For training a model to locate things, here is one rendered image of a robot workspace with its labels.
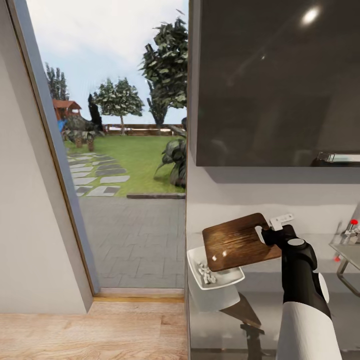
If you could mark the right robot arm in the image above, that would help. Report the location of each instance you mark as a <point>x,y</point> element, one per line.
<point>307,331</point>

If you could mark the drop in sink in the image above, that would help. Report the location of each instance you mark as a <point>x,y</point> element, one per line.
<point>350,251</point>

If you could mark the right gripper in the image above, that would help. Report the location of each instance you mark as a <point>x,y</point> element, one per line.
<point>271,237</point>

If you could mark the cutting board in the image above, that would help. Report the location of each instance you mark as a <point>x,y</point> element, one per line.
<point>239,241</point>

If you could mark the cabinet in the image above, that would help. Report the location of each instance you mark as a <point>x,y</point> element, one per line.
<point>275,83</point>

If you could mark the bowl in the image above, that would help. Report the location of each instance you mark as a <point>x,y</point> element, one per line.
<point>223,278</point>

